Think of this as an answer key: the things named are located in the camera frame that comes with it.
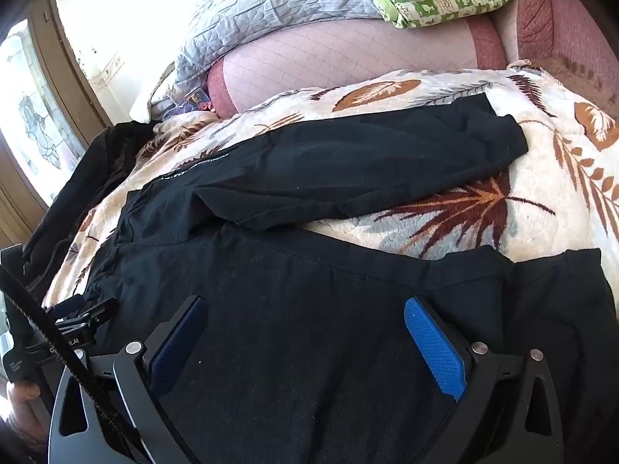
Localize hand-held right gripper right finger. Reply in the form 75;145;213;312
404;296;566;464

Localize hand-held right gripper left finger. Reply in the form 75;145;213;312
48;295;209;464

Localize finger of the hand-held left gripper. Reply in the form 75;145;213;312
46;296;119;336

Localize black pants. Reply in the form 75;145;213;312
84;92;619;464

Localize person's left hand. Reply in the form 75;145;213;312
7;381;46;448

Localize black jacket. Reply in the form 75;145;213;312
22;121;156;295

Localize leaf print fleece blanket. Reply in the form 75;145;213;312
43;65;619;310

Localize wooden stained glass window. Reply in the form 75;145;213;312
0;0;117;247

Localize white cloth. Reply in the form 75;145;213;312
130;91;166;125

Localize colourful patterned cloth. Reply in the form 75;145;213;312
181;88;219;116

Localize pink quilted bolster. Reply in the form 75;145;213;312
208;17;508;119

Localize red patterned sofa cushion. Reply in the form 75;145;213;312
493;0;619;117

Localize grey quilted pillow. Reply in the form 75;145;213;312
150;0;388;121

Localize black toothed strap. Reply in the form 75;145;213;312
0;268;139;450

